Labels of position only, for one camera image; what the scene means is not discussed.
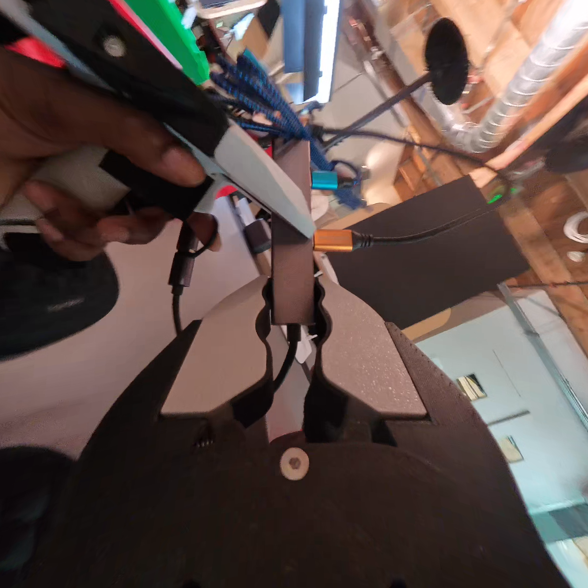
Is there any black cable orange plug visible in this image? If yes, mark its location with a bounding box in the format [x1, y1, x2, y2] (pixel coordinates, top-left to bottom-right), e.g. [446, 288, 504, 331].
[312, 129, 513, 253]

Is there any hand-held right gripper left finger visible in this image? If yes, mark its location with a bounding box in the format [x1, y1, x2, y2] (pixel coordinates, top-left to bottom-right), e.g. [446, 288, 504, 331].
[160, 275, 275, 428]

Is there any studio light panel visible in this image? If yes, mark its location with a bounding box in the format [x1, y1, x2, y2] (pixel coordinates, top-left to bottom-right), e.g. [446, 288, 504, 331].
[280, 0, 343, 104]

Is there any red plastic bin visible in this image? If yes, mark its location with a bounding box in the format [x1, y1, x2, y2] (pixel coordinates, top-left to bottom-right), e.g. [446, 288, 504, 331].
[5, 0, 184, 70]

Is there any person's left hand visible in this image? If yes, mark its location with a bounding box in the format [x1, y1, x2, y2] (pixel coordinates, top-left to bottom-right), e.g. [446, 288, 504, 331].
[0, 48, 222, 262]

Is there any grey usb hub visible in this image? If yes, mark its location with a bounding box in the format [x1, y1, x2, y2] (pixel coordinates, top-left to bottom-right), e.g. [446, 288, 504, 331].
[270, 138, 319, 326]

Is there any framed wall picture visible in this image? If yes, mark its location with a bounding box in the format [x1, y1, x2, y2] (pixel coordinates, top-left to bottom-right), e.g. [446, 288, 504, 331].
[455, 373, 488, 401]
[498, 435, 524, 464]

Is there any green plastic bin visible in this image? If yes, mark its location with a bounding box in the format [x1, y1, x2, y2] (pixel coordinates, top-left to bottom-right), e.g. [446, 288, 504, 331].
[124, 0, 212, 85]

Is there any green exit sign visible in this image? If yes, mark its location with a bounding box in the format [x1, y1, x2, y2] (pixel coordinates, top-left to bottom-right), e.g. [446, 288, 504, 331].
[484, 184, 520, 205]

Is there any black hub cable grey plug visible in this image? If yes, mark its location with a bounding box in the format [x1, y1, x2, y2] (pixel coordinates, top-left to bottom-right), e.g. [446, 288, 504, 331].
[168, 220, 304, 396]

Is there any black wrist rest pad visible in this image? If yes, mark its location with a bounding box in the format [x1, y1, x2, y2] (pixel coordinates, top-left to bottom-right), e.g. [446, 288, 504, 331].
[0, 234, 120, 361]

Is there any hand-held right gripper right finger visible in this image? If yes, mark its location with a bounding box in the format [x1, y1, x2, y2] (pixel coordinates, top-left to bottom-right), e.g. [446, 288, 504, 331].
[304, 275, 429, 435]

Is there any wood-framed black board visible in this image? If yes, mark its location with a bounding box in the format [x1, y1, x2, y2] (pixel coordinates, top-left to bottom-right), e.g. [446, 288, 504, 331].
[315, 175, 533, 343]

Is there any black furry boom microphone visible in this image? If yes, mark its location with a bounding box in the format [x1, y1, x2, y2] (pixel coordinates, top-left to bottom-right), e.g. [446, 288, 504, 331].
[322, 17, 470, 152]

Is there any silver air duct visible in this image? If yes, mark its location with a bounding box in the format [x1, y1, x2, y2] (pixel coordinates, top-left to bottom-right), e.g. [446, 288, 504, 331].
[432, 0, 588, 154]

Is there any dark overhead object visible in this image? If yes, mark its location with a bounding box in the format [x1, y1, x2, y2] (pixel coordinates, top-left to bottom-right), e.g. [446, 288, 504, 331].
[542, 92, 588, 175]

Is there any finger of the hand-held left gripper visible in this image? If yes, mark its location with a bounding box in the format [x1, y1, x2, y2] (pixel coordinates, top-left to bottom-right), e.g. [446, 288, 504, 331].
[193, 122, 318, 239]

